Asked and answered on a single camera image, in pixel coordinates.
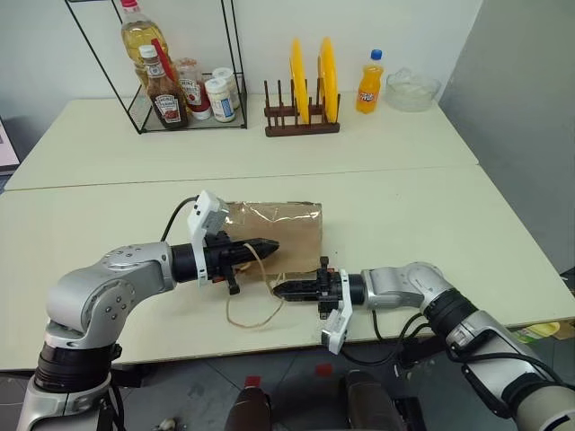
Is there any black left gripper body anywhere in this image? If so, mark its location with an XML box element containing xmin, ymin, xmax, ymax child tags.
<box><xmin>204</xmin><ymin>233</ymin><xmax>247</xmax><ymax>296</ymax></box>

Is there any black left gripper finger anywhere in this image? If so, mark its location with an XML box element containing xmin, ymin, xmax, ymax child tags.
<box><xmin>242</xmin><ymin>250</ymin><xmax>279</xmax><ymax>266</ymax></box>
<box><xmin>242</xmin><ymin>238</ymin><xmax>281</xmax><ymax>254</ymax></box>

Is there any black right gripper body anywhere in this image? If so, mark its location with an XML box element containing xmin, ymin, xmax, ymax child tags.
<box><xmin>315</xmin><ymin>255</ymin><xmax>344</xmax><ymax>321</ymax></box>

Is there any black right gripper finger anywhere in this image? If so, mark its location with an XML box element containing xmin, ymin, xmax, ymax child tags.
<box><xmin>275</xmin><ymin>290</ymin><xmax>320</xmax><ymax>304</ymax></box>
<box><xmin>273</xmin><ymin>279</ymin><xmax>320</xmax><ymax>294</ymax></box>

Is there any brown paper bag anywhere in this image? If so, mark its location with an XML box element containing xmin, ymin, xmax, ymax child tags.
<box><xmin>221</xmin><ymin>199</ymin><xmax>326</xmax><ymax>332</ymax></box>

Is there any dark brown rounded shape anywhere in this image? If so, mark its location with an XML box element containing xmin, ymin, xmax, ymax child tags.
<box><xmin>342</xmin><ymin>369</ymin><xmax>406</xmax><ymax>431</ymax></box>
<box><xmin>224</xmin><ymin>384</ymin><xmax>273</xmax><ymax>431</ymax></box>

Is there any brown wooden plate rack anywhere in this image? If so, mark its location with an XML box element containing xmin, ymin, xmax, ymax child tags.
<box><xmin>263</xmin><ymin>77</ymin><xmax>341</xmax><ymax>137</ymax></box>

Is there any white jar blue label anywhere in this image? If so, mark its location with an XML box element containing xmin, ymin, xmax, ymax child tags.
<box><xmin>211</xmin><ymin>66</ymin><xmax>242</xmax><ymax>111</ymax></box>
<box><xmin>204</xmin><ymin>76</ymin><xmax>237</xmax><ymax>124</ymax></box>

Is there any dark ketchup glass bottle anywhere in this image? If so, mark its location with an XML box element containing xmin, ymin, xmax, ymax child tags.
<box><xmin>137</xmin><ymin>44</ymin><xmax>190</xmax><ymax>131</ymax></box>

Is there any red ketchup squeeze bottle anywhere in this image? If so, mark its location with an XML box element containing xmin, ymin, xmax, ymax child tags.
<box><xmin>175</xmin><ymin>57</ymin><xmax>213</xmax><ymax>121</ymax></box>

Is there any yellow plate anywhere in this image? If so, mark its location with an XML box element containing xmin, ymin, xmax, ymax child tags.
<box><xmin>288</xmin><ymin>37</ymin><xmax>313</xmax><ymax>125</ymax></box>
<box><xmin>318</xmin><ymin>36</ymin><xmax>340</xmax><ymax>124</ymax></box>

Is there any orange soda bottle blue cap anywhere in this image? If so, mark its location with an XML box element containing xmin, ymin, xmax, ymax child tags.
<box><xmin>355</xmin><ymin>48</ymin><xmax>385</xmax><ymax>115</ymax></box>

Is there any green yellow box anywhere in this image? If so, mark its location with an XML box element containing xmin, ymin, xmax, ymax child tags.
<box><xmin>510</xmin><ymin>320</ymin><xmax>563</xmax><ymax>346</ymax></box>

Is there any clear glass bowl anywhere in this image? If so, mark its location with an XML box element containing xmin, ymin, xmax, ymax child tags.
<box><xmin>385</xmin><ymin>66</ymin><xmax>443</xmax><ymax>113</ymax></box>

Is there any cooking oil bottle red cap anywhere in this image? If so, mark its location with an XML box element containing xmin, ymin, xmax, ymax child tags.
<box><xmin>119</xmin><ymin>0</ymin><xmax>171</xmax><ymax>91</ymax></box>

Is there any pink screen panel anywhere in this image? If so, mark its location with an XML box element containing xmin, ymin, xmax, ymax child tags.
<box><xmin>0</xmin><ymin>115</ymin><xmax>22</xmax><ymax>177</ymax></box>

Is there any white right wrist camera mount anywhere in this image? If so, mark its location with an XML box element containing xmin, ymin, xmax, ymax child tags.
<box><xmin>320</xmin><ymin>268</ymin><xmax>354</xmax><ymax>356</ymax></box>

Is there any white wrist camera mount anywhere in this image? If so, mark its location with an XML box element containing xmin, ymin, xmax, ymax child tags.
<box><xmin>186</xmin><ymin>189</ymin><xmax>232</xmax><ymax>287</ymax></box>
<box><xmin>320</xmin><ymin>268</ymin><xmax>354</xmax><ymax>356</ymax></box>

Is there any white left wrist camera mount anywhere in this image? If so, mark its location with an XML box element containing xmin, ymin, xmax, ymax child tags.
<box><xmin>186</xmin><ymin>189</ymin><xmax>232</xmax><ymax>287</ymax></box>

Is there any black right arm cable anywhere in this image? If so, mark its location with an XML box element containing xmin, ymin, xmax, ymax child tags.
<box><xmin>340</xmin><ymin>309</ymin><xmax>435</xmax><ymax>366</ymax></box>

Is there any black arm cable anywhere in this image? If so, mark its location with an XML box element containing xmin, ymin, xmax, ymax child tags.
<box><xmin>340</xmin><ymin>309</ymin><xmax>435</xmax><ymax>366</ymax></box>
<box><xmin>160</xmin><ymin>195</ymin><xmax>201</xmax><ymax>244</ymax></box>

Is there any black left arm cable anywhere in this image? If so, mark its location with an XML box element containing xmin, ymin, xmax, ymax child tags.
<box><xmin>160</xmin><ymin>195</ymin><xmax>201</xmax><ymax>244</ymax></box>

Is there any black wire shelf rack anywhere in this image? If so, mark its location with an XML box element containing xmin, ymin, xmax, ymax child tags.
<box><xmin>64</xmin><ymin>0</ymin><xmax>250</xmax><ymax>136</ymax></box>

